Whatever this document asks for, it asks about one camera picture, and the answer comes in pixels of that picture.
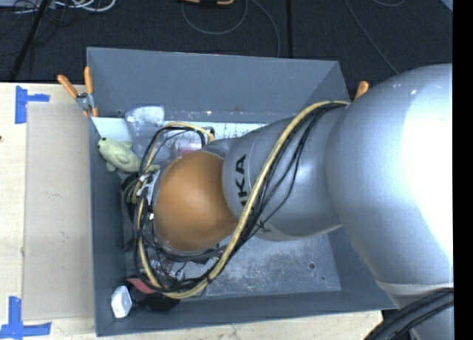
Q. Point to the pale green toy animal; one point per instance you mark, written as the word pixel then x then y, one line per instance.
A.
pixel 120 155

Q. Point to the white rounded box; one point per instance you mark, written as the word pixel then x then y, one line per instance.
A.
pixel 121 301

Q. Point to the black and red tool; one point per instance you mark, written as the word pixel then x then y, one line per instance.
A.
pixel 155 303

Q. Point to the grey metal bin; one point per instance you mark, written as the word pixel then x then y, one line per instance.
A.
pixel 207 80

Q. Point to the pale wood board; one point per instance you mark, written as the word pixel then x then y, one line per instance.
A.
pixel 55 202

